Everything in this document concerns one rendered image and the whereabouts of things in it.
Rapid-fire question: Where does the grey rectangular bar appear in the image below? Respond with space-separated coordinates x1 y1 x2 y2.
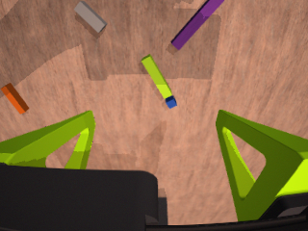
74 1 108 33

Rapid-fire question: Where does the purple rod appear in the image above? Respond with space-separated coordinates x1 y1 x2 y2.
171 0 224 50

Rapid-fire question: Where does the small blue cube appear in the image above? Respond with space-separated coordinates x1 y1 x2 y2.
166 95 177 109

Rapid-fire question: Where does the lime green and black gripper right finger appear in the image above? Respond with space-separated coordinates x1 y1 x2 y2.
216 110 308 221

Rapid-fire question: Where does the orange rod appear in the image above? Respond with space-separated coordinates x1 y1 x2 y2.
1 83 30 114

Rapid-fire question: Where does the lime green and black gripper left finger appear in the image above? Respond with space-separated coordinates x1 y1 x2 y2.
0 111 95 169

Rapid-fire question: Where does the lime green rectangular bar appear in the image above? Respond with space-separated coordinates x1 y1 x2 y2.
141 54 172 98

